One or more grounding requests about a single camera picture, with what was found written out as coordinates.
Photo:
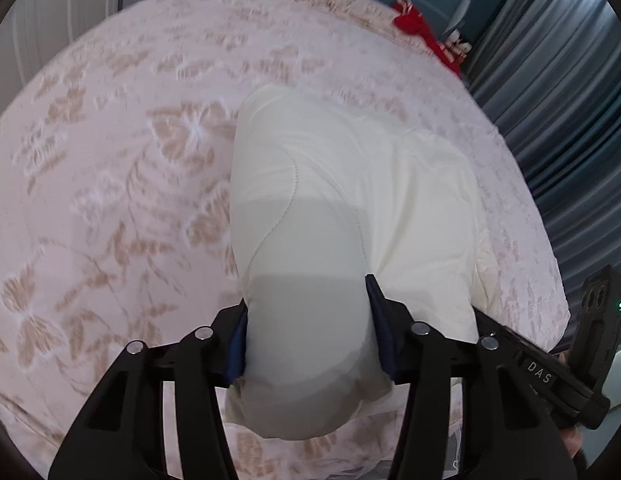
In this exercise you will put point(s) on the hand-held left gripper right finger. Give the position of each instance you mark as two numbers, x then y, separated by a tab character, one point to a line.
383	340

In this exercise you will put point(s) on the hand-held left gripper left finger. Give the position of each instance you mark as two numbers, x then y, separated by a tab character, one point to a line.
234	355

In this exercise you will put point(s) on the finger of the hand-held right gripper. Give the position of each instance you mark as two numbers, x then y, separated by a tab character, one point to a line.
493	324

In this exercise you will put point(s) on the cream quilted garment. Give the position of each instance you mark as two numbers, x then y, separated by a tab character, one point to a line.
350	200

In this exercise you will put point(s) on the person's right hand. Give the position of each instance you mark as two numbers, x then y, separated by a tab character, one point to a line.
572	441

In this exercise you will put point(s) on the pink floral bedspread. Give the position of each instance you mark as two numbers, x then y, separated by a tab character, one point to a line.
115	185

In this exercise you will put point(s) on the grey-blue curtain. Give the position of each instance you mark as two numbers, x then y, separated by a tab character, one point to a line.
565	110

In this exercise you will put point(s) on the red cloth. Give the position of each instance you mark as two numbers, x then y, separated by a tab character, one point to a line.
415	22

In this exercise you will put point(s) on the white wardrobe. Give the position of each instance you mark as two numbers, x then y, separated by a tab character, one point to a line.
55	5

